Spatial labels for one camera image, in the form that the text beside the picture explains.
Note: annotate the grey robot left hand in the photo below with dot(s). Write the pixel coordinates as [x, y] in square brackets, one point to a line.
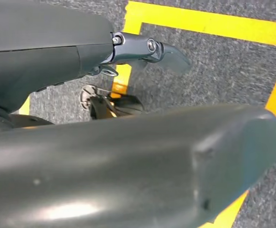
[104, 173]

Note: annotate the black robot foot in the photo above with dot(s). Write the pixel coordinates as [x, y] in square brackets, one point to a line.
[128, 107]

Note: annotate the yellow floor tape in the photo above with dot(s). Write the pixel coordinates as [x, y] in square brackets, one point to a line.
[199, 22]

